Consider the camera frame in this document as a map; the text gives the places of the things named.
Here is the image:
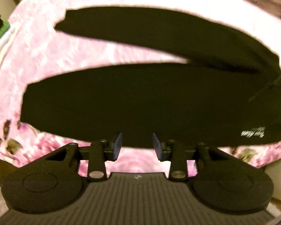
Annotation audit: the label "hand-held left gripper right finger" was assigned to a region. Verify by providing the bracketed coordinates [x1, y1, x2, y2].
[153, 132, 230, 181]

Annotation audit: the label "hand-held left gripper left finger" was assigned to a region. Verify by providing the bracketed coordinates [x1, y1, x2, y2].
[46, 132, 124, 181]

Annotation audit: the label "black pants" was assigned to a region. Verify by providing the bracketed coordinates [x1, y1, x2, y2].
[19, 7, 281, 149]

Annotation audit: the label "pink floral blanket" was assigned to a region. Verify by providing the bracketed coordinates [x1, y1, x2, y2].
[0, 0, 281, 181]

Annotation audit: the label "cream folded cloth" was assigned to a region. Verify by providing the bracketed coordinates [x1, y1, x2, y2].
[0, 27, 18, 85]

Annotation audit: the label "green folded cloth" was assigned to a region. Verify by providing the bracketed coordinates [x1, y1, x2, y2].
[0, 20, 12, 45]

